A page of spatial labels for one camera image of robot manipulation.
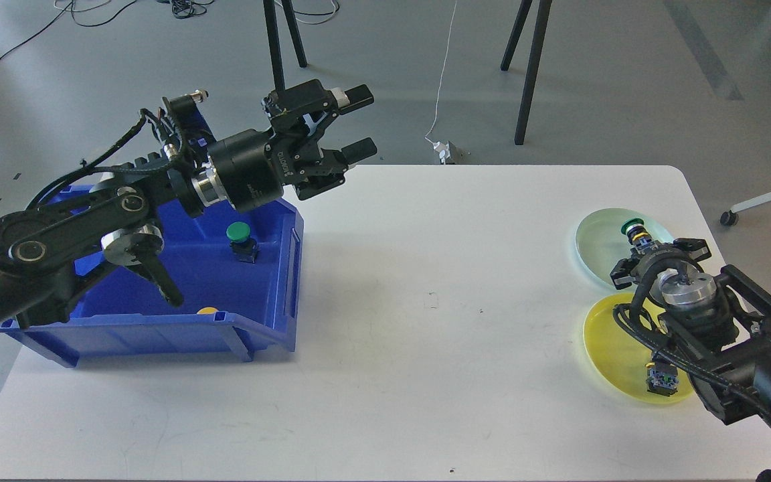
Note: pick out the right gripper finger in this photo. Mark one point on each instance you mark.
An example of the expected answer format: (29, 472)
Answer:
(697, 249)
(623, 274)

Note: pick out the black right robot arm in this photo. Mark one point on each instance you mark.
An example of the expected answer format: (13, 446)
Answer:
(716, 329)

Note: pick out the light green plate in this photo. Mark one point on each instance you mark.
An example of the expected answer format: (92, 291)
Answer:
(600, 243)

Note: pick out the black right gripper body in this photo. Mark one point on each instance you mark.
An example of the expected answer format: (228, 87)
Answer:
(672, 279)

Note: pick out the blue plastic bin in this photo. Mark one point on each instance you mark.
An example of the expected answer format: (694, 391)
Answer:
(125, 315)

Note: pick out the white plug adapter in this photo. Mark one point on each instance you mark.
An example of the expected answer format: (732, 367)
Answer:
(448, 153)

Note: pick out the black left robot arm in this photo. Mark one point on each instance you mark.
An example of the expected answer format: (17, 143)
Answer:
(85, 225)

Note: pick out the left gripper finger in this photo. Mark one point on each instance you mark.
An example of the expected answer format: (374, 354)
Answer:
(349, 100)
(356, 152)

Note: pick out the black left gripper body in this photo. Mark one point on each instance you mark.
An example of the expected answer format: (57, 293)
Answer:
(252, 167)

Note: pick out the yellow plate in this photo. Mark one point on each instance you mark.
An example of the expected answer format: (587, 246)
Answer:
(621, 360)

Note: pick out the green push button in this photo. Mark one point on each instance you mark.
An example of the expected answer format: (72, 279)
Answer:
(244, 247)
(638, 236)

